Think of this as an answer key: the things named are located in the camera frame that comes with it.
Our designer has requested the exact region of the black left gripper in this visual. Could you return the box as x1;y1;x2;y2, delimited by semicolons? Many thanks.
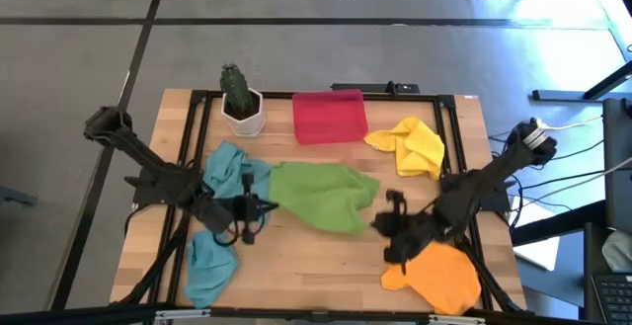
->
221;170;279;246

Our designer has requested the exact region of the green microfiber towel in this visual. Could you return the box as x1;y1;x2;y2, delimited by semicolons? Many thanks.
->
269;161;381;234

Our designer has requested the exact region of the green cactus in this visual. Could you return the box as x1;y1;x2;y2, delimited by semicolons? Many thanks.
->
219;63;254;114

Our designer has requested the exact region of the orange microfiber towel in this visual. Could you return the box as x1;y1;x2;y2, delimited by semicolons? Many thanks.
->
379;240;483;316

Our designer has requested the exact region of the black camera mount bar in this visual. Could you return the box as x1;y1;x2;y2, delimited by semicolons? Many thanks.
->
331;81;421;95

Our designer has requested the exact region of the black keyboard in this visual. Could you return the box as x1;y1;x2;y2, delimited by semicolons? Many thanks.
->
585;223;632;324

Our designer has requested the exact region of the black beam with silver brackets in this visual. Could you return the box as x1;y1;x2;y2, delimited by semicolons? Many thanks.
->
0;304;632;325

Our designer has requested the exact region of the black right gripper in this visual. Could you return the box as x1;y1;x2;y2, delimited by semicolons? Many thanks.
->
370;190;438;266

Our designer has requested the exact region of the dark grey monitor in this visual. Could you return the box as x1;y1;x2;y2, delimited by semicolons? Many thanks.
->
602;98;632;233

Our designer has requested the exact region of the black floor cable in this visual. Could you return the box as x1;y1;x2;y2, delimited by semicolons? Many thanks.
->
547;139;606;171

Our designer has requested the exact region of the grey cloth bundle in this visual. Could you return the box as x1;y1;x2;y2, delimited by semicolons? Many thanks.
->
601;230;632;274

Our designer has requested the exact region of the white power cable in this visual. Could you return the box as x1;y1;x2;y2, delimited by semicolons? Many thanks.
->
541;115;604;132

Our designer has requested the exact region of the black aluminium table frame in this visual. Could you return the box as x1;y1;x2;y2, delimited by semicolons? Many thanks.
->
111;87;528;316

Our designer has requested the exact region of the white flat board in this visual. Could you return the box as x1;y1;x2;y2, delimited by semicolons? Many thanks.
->
511;194;562;272

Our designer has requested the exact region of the teal microfiber towel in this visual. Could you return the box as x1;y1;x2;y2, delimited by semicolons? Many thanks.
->
202;140;273;228
185;228;239;310

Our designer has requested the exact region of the white hexagonal plant pot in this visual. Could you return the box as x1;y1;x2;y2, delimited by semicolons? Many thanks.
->
220;87;267;138

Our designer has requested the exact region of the black desk foot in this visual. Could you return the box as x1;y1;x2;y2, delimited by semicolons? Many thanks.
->
531;60;632;103

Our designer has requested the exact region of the red plastic bin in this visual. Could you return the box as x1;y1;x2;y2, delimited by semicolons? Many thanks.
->
291;89;369;146

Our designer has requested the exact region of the grey chair foot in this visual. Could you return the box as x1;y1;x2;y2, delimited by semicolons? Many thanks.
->
0;186;39;208

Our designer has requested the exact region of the black slanted desk bar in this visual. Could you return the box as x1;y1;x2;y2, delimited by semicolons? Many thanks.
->
511;200;608;247

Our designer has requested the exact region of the yellow microfiber towel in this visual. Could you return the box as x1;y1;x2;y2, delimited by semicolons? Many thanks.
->
363;116;445;182

